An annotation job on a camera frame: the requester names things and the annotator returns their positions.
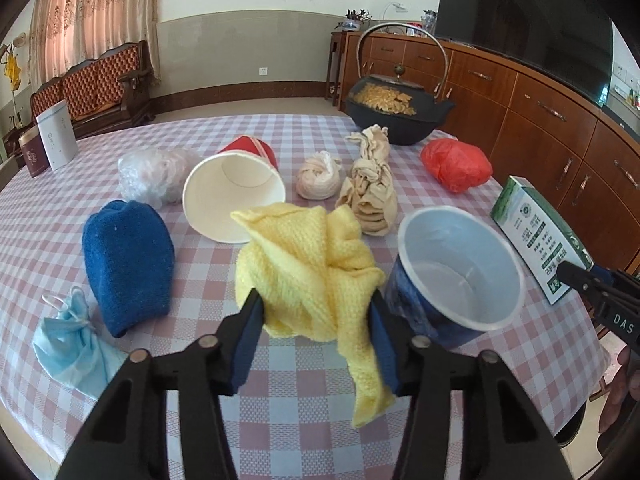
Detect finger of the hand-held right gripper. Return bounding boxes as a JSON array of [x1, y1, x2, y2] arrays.
[[591, 266, 640, 293], [556, 261, 640, 318]]

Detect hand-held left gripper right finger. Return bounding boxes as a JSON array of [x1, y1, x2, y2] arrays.
[[370, 290, 576, 480]]

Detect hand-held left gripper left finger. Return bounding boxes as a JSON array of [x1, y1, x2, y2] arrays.
[[55, 287, 266, 480]]

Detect yellow knitted cloth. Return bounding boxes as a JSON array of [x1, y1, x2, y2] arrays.
[[231, 203, 396, 429]]

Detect red paper cup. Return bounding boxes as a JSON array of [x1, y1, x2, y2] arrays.
[[182, 134, 287, 246]]

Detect red plastic bag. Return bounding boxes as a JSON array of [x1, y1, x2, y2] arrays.
[[420, 139, 493, 194]]

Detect person's right hand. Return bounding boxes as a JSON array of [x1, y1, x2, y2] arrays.
[[597, 345, 640, 433]]

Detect green and white carton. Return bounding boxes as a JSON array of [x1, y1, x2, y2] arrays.
[[490, 176, 594, 306]]

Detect blue paper cup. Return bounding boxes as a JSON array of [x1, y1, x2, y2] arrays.
[[382, 206, 527, 351]]

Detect blue terry towel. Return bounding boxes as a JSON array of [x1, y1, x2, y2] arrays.
[[81, 200, 176, 339]]

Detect knotted beige stockings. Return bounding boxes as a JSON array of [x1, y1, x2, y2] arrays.
[[334, 125, 399, 236]]

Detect long wooden cabinet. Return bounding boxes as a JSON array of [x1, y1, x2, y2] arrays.
[[341, 30, 640, 281]]

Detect knotted pale pink bag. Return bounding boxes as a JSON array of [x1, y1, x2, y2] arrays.
[[296, 151, 343, 200]]

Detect light blue face mask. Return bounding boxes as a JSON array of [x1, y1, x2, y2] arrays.
[[31, 286, 128, 402]]

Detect clear crumpled plastic bag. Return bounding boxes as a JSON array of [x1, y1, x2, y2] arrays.
[[117, 147, 203, 209]]

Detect black cast iron teapot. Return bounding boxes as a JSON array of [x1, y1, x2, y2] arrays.
[[345, 22, 456, 147]]

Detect black flat television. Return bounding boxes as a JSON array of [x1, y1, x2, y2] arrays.
[[434, 0, 615, 107]]

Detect white tea canister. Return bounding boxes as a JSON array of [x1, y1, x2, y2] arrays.
[[36, 100, 79, 171]]

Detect dark red canister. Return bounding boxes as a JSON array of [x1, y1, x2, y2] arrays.
[[17, 127, 51, 179]]

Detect wooden sofa with orange cushions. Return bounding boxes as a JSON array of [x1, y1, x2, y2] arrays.
[[30, 40, 156, 138]]

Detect small potted plant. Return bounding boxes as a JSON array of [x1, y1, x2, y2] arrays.
[[335, 8, 373, 31]]

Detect coat rack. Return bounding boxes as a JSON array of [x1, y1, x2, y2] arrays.
[[0, 32, 26, 128]]

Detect yellow hanging bag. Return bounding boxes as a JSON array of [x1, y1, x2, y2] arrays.
[[2, 52, 23, 92]]

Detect beige embroidered curtain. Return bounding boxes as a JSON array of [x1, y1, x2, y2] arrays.
[[27, 0, 163, 86]]

